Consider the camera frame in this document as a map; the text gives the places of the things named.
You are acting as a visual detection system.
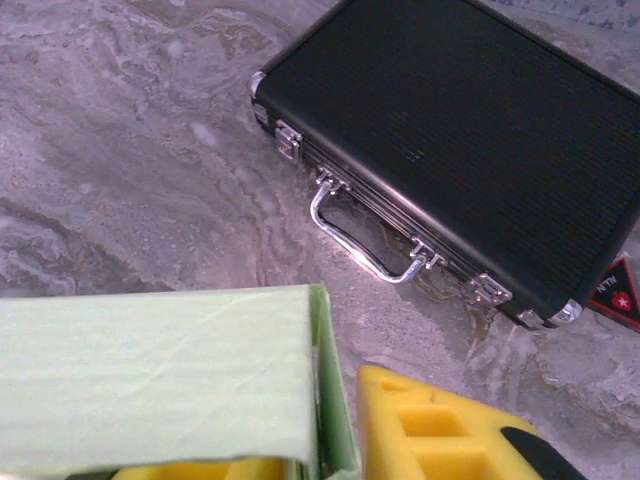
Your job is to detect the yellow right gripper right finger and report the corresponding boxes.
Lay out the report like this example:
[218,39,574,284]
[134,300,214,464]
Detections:
[355,364,586,480]

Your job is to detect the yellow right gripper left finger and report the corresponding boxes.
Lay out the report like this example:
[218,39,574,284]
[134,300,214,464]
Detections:
[112,454,291,480]

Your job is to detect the light green cloth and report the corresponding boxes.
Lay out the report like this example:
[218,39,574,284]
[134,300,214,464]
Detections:
[0,283,362,480]

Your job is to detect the red black triangular badge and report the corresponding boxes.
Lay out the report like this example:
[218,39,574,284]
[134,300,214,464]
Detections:
[585,257,640,334]

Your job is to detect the black case with metal handle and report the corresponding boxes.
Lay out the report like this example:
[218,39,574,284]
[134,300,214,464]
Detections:
[248,0,640,331]

